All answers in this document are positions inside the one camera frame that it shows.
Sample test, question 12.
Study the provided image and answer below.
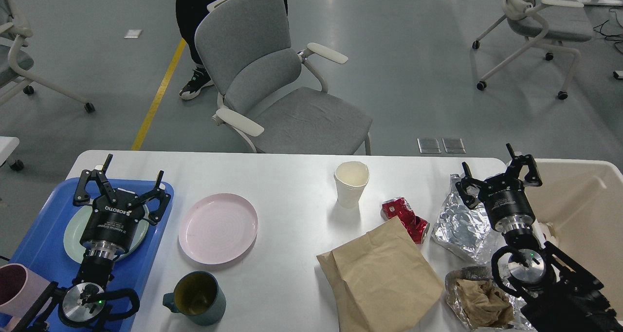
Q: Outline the pink mug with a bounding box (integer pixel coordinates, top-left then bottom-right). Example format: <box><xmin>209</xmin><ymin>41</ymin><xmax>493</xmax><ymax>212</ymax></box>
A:
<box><xmin>0</xmin><ymin>263</ymin><xmax>51</xmax><ymax>332</ymax></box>

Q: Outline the crumpled aluminium foil sheet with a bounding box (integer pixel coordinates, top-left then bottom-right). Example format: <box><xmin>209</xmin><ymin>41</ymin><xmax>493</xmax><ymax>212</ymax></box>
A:
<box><xmin>431</xmin><ymin>174</ymin><xmax>504</xmax><ymax>266</ymax></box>

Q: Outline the white chair background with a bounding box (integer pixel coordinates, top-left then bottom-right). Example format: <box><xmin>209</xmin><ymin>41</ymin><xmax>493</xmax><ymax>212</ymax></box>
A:
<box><xmin>0</xmin><ymin>0</ymin><xmax>95</xmax><ymax>113</ymax></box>
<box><xmin>472</xmin><ymin>0</ymin><xmax>593</xmax><ymax>100</ymax></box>

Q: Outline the green plate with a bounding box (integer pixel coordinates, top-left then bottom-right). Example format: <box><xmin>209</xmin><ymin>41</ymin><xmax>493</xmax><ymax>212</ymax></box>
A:
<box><xmin>64</xmin><ymin>206</ymin><xmax>150</xmax><ymax>264</ymax></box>

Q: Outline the pink plate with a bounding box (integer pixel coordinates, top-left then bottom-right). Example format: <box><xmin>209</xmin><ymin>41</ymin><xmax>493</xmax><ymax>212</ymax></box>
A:
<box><xmin>178</xmin><ymin>194</ymin><xmax>258</xmax><ymax>265</ymax></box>

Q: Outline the floor outlet plate right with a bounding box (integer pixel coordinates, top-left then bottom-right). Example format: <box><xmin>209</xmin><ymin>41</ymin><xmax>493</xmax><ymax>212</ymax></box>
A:
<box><xmin>442</xmin><ymin>138</ymin><xmax>466</xmax><ymax>154</ymax></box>

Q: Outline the white chair left background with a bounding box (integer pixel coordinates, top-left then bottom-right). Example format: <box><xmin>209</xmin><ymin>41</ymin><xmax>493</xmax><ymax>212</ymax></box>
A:
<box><xmin>0</xmin><ymin>0</ymin><xmax>95</xmax><ymax>113</ymax></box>

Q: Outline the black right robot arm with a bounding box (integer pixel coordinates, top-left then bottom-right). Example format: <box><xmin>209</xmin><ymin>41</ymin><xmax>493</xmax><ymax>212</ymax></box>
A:
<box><xmin>456</xmin><ymin>144</ymin><xmax>622</xmax><ymax>332</ymax></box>

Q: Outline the brown paper bag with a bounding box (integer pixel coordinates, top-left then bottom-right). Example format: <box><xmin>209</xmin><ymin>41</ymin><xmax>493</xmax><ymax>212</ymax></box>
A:
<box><xmin>317</xmin><ymin>218</ymin><xmax>443</xmax><ymax>332</ymax></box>

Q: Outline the person in black clothes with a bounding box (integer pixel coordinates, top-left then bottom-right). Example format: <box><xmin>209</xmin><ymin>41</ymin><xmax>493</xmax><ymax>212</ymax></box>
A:
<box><xmin>175</xmin><ymin>0</ymin><xmax>288</xmax><ymax>100</ymax></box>

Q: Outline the white paper cup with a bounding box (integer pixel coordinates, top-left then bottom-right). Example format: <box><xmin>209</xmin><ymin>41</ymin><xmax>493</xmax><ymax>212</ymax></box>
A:
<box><xmin>334</xmin><ymin>161</ymin><xmax>370</xmax><ymax>208</ymax></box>

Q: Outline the floor outlet plate left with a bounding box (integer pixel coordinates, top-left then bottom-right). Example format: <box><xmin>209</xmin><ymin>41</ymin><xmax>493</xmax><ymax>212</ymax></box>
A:
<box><xmin>417</xmin><ymin>138</ymin><xmax>441</xmax><ymax>154</ymax></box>

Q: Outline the dark teal mug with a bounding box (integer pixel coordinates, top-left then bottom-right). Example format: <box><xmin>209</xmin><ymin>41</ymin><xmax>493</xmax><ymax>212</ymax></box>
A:
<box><xmin>162</xmin><ymin>271</ymin><xmax>226</xmax><ymax>326</ymax></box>

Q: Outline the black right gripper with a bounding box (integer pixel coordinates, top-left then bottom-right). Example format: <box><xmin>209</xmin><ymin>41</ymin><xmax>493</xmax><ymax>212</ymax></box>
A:
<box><xmin>456</xmin><ymin>144</ymin><xmax>543</xmax><ymax>233</ymax></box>

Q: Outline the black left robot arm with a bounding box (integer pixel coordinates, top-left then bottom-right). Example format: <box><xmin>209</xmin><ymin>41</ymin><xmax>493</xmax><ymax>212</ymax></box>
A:
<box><xmin>1</xmin><ymin>155</ymin><xmax>173</xmax><ymax>332</ymax></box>

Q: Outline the floor outlet plate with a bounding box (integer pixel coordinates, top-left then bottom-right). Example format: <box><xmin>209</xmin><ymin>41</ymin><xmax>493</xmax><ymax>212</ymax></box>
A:
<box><xmin>442</xmin><ymin>138</ymin><xmax>466</xmax><ymax>154</ymax></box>
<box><xmin>417</xmin><ymin>138</ymin><xmax>441</xmax><ymax>154</ymax></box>

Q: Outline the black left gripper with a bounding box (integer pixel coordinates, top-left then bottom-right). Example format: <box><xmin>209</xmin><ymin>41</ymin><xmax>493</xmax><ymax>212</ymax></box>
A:
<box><xmin>73</xmin><ymin>154</ymin><xmax>172</xmax><ymax>256</ymax></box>

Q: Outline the foil with brown napkin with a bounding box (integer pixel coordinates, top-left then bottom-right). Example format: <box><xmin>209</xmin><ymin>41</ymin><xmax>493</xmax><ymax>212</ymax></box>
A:
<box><xmin>445</xmin><ymin>266</ymin><xmax>536</xmax><ymax>332</ymax></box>

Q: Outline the beige plastic bin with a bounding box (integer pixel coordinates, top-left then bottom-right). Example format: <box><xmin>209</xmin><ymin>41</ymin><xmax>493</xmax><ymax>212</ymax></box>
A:
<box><xmin>526</xmin><ymin>158</ymin><xmax>623</xmax><ymax>319</ymax></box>

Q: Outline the white chair right background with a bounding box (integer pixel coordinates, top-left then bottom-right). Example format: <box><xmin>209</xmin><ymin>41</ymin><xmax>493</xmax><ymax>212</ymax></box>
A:
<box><xmin>472</xmin><ymin>0</ymin><xmax>593</xmax><ymax>100</ymax></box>

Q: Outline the crushed red can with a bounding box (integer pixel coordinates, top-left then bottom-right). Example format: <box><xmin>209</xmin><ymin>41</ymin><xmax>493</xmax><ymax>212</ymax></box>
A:
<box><xmin>381</xmin><ymin>197</ymin><xmax>430</xmax><ymax>245</ymax></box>

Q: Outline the grey office chair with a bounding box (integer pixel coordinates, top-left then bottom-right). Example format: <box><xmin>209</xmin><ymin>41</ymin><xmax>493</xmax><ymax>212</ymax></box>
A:
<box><xmin>194</xmin><ymin>0</ymin><xmax>372</xmax><ymax>155</ymax></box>

